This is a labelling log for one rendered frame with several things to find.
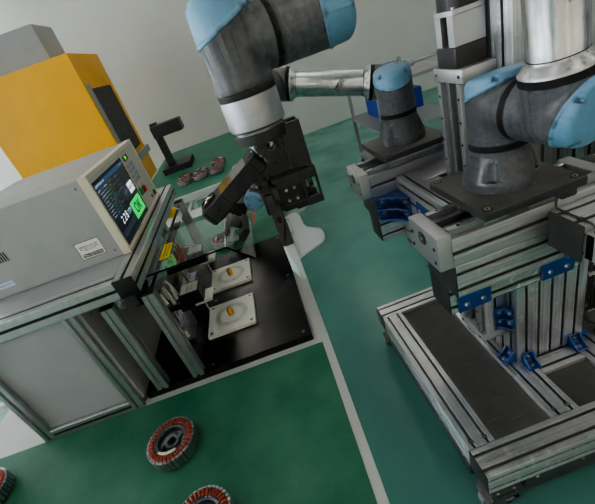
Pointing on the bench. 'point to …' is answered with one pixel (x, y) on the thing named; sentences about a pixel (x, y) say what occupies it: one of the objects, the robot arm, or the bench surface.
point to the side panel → (55, 379)
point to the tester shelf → (68, 290)
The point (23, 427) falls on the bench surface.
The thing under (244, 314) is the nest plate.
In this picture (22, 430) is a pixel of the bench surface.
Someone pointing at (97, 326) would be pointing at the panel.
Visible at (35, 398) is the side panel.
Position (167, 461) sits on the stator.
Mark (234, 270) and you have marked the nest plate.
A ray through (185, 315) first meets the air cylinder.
